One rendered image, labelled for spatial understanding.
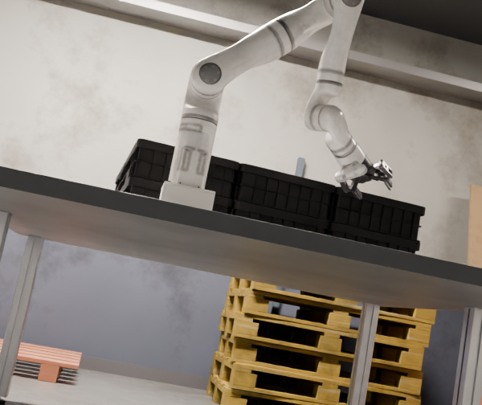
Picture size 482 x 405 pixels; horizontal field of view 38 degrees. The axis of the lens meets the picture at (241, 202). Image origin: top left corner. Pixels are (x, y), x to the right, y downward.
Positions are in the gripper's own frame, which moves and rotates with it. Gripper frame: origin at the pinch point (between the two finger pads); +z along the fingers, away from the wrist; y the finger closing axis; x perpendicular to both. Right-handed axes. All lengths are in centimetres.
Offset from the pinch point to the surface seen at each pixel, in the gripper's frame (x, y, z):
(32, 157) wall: -161, 255, 35
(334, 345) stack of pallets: -58, 98, 158
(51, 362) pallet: -21, 209, 67
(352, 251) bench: 48, -10, -32
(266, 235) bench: 50, 3, -45
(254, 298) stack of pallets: -69, 124, 116
